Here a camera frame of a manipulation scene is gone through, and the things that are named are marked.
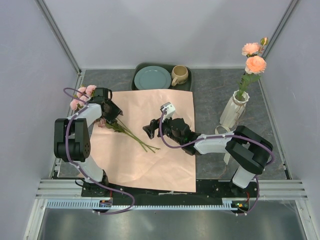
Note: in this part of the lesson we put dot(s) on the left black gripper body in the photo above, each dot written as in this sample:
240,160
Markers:
113,112

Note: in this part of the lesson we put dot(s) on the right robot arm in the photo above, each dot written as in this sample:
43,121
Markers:
251,151

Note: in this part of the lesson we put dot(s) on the peach rose stem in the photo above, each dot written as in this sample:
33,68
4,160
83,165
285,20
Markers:
255,65

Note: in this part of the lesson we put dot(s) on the white ribbed vase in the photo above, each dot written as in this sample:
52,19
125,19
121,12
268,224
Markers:
233,110

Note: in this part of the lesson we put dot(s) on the beige ceramic mug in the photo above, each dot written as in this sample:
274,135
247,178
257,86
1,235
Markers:
179,75

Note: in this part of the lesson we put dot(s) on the slotted cable duct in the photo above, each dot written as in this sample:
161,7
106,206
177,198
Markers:
91,204

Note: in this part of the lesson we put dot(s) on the dark green tray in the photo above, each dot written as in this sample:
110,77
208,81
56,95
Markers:
184,87

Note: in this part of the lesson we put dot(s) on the teal plate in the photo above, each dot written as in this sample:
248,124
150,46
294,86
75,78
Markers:
152,78

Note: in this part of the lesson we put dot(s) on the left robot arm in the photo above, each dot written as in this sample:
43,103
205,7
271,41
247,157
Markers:
72,141

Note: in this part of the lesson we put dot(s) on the pink wrapping paper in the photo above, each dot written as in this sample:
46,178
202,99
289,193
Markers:
124,160

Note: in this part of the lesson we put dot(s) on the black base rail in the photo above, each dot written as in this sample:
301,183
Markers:
208,192

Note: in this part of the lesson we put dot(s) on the pink flower bunch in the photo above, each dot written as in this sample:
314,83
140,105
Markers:
86,93

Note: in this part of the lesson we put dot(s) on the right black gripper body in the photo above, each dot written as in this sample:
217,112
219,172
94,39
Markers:
166,130

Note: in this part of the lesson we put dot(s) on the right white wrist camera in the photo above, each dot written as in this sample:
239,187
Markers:
168,110

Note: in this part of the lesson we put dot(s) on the beige ribbon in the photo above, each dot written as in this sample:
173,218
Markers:
222,130

